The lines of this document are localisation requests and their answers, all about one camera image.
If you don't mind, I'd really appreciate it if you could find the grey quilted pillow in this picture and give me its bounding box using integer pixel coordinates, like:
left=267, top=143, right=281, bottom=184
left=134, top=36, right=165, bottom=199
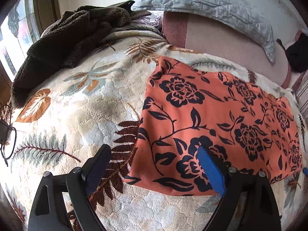
left=133, top=0, right=276, bottom=63

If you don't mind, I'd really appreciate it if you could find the striped patterned cushion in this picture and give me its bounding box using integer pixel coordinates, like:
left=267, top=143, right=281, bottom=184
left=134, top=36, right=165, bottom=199
left=295, top=71, right=308, bottom=123

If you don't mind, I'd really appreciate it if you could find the black cloth on bed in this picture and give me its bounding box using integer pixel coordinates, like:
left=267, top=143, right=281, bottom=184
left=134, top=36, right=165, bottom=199
left=276, top=39, right=307, bottom=73

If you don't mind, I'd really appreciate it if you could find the window with floral glass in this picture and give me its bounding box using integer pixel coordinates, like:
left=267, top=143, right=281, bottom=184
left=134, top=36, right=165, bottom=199
left=1, top=0, right=40, bottom=81

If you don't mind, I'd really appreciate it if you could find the pink bed sheet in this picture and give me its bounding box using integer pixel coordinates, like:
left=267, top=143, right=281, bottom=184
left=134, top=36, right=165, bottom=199
left=162, top=12, right=303, bottom=90

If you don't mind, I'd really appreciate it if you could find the dark brown fleece garment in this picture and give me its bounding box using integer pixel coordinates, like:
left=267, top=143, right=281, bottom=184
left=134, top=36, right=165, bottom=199
left=10, top=0, right=150, bottom=109

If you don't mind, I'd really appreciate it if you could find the orange floral garment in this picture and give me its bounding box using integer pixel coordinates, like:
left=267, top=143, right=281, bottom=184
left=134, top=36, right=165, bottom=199
left=124, top=56, right=303, bottom=196

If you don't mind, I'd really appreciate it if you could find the cream leaf-print blanket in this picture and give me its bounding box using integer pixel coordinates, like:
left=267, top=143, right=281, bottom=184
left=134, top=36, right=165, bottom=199
left=1, top=30, right=307, bottom=230

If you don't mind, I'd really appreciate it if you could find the black cable with adapter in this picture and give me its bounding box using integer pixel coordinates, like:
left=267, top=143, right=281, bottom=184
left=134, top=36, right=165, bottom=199
left=0, top=104, right=17, bottom=167

